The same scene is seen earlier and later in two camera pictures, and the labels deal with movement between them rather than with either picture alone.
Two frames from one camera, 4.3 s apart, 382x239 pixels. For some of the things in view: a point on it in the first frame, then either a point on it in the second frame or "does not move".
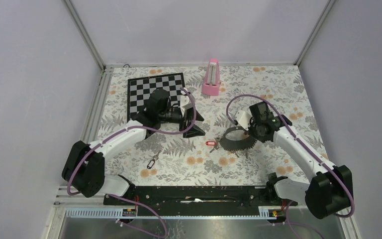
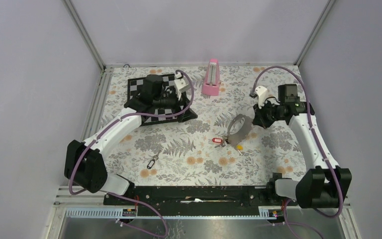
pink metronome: x=211 y=86 does not move
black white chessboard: x=140 y=89 does not move
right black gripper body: x=255 y=131 to x=280 y=118
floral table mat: x=219 y=156 does not move
